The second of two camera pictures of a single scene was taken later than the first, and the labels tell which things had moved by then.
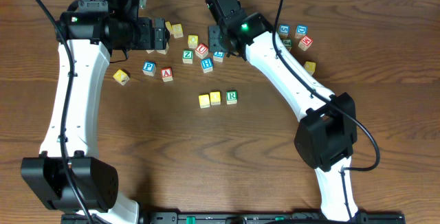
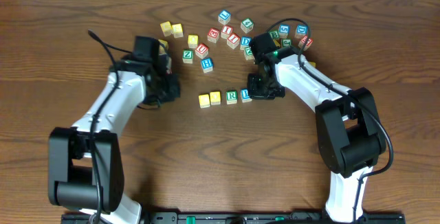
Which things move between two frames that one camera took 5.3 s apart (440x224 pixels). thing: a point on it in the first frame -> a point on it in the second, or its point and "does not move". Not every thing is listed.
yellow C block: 204,101 does not move
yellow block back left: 168,26 does not move
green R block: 231,97 does not move
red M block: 305,43 does not move
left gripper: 160,34 -> 172,86
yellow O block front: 215,97 does not move
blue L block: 218,56 -> 245,96
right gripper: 215,39 -> 262,91
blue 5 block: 284,31 does not move
